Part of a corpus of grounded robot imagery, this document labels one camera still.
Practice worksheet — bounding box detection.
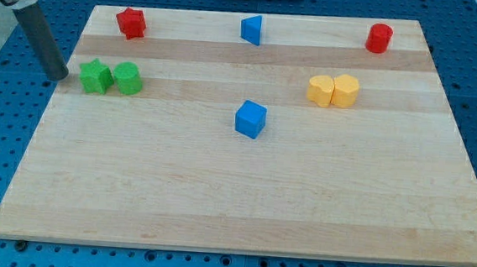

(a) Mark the wooden board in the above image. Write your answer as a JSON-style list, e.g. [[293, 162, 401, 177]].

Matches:
[[0, 5, 477, 267]]

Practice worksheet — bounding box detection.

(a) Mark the green cylinder block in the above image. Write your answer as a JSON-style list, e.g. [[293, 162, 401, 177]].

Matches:
[[113, 61, 143, 96]]

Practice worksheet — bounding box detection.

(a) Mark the yellow hexagon block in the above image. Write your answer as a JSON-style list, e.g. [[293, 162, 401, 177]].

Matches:
[[331, 74, 359, 108]]

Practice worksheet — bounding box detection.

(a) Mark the blue cube block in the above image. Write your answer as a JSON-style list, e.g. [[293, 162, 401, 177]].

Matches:
[[234, 100, 267, 139]]

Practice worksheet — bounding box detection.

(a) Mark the blue triangle block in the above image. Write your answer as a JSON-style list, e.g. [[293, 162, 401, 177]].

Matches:
[[240, 15, 263, 45]]

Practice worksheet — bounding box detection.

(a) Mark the red star block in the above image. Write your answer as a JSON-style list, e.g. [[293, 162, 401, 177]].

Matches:
[[116, 8, 147, 40]]

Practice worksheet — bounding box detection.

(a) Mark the red cylinder block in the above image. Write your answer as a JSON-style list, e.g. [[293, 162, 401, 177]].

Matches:
[[365, 23, 393, 54]]

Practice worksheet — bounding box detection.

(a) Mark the green star block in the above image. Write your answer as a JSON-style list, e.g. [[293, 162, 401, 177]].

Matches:
[[79, 59, 114, 95]]

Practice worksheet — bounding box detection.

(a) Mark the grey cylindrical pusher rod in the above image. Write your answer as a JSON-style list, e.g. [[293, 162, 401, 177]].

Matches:
[[13, 3, 69, 81]]

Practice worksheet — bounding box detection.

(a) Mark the yellow heart block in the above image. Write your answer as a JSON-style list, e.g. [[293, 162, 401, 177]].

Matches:
[[306, 75, 335, 107]]

